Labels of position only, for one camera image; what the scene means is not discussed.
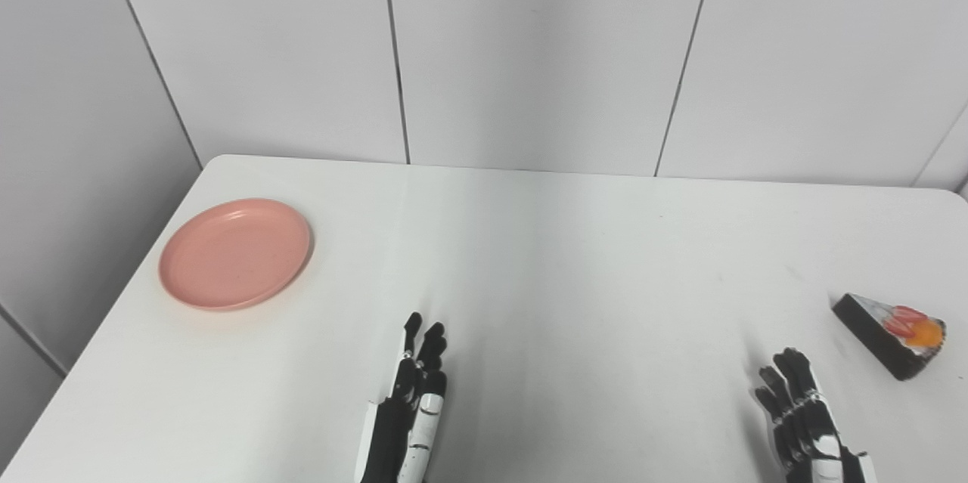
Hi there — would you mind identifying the chocolate cake slice with fruit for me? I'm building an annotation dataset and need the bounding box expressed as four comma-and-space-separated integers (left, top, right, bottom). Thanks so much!
832, 293, 948, 381

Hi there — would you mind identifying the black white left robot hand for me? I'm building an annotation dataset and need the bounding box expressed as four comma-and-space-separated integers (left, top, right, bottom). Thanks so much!
355, 312, 449, 483

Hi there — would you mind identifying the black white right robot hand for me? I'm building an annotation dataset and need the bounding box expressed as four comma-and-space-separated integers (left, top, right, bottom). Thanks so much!
753, 348, 878, 483

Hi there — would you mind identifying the pink round plate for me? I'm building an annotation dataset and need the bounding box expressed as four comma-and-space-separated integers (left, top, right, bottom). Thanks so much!
158, 199, 313, 311

